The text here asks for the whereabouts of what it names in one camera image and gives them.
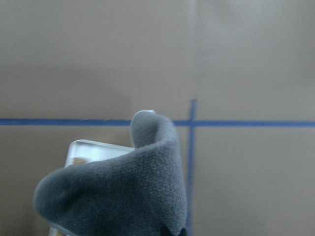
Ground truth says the grey microfibre cloth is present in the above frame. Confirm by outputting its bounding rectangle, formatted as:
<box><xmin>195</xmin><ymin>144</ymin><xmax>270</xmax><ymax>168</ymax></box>
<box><xmin>33</xmin><ymin>111</ymin><xmax>187</xmax><ymax>236</ymax></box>

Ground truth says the white towel rack tray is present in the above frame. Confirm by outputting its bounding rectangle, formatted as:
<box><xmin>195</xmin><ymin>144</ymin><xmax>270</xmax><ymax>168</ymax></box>
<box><xmin>48</xmin><ymin>110</ymin><xmax>157</xmax><ymax>236</ymax></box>

